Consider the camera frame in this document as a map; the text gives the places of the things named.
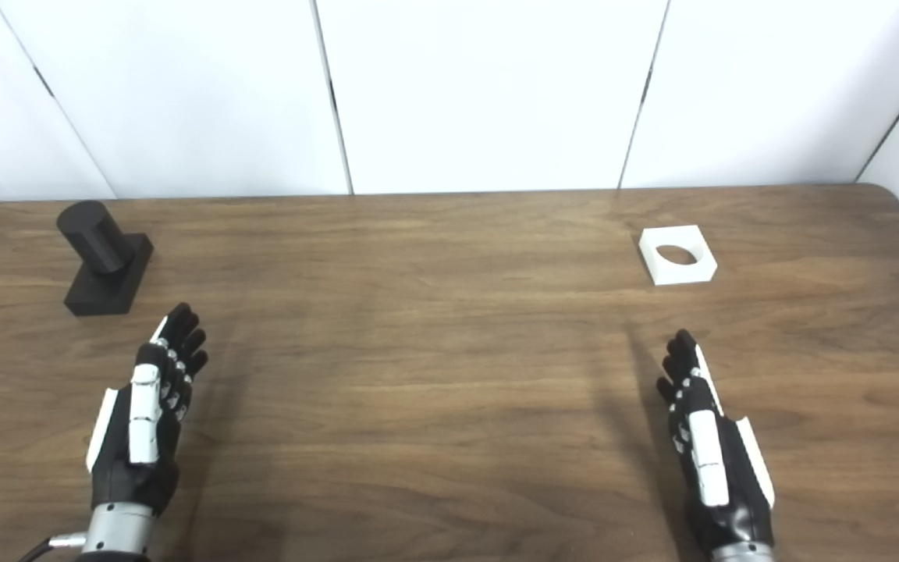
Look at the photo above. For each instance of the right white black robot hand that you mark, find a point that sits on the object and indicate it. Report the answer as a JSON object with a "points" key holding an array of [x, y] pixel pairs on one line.
{"points": [[711, 460]]}

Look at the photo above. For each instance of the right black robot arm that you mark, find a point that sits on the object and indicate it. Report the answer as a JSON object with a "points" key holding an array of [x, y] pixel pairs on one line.
{"points": [[742, 554]]}

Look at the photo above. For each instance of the white square piece with hole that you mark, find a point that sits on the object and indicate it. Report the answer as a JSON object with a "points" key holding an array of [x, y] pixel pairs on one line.
{"points": [[656, 261]]}

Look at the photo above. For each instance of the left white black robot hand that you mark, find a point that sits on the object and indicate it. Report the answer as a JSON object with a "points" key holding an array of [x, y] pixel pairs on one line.
{"points": [[143, 414]]}

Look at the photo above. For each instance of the black peg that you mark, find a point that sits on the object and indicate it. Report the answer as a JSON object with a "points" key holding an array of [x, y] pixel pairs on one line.
{"points": [[106, 265]]}

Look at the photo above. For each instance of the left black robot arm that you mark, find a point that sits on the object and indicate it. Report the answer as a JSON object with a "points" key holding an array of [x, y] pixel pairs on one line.
{"points": [[118, 535]]}

